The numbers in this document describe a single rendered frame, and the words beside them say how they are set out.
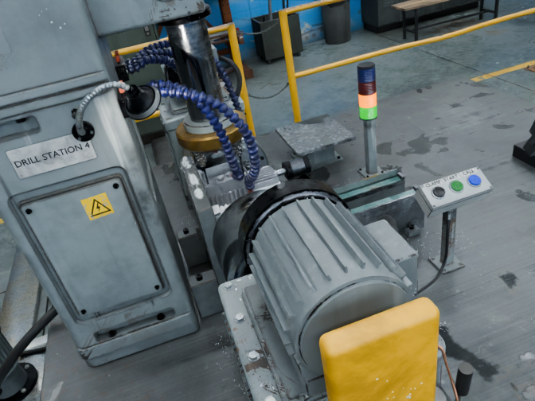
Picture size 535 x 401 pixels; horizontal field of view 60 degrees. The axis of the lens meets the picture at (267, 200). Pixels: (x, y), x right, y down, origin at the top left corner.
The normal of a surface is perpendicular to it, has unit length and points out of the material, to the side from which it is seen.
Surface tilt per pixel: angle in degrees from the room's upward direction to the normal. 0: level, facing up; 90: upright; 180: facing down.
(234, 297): 0
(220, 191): 90
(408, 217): 90
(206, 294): 90
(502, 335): 0
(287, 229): 23
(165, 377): 0
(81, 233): 90
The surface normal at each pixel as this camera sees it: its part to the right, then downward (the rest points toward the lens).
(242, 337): -0.16, -0.83
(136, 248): 0.29, 0.48
